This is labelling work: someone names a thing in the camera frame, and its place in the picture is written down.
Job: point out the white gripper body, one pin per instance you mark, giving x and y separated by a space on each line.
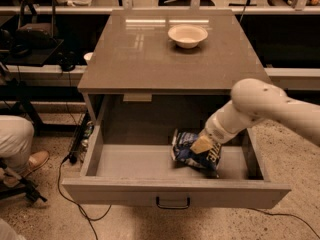
216 131

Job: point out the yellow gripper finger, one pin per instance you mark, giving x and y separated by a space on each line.
202 144

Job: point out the blue chip bag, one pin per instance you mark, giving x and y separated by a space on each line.
181 151

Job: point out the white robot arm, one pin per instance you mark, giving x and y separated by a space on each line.
251 102

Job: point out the open grey top drawer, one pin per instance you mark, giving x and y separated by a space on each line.
129 162

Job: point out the grey cabinet with counter top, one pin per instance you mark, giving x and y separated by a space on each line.
134 54

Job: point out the black bag on side table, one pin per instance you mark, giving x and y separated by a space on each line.
32 34

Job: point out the white paper bowl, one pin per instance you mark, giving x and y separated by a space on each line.
187 36

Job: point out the white paper cup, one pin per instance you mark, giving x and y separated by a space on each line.
88 57

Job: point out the brown leather shoe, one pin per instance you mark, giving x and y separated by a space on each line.
31 164

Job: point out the black tripod leg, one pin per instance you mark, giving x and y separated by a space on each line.
28 187

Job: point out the person's leg in beige trousers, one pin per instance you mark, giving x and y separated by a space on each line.
16 134

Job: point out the black low side table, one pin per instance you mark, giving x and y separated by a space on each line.
35 58

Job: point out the black drawer handle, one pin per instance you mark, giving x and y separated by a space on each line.
173 204

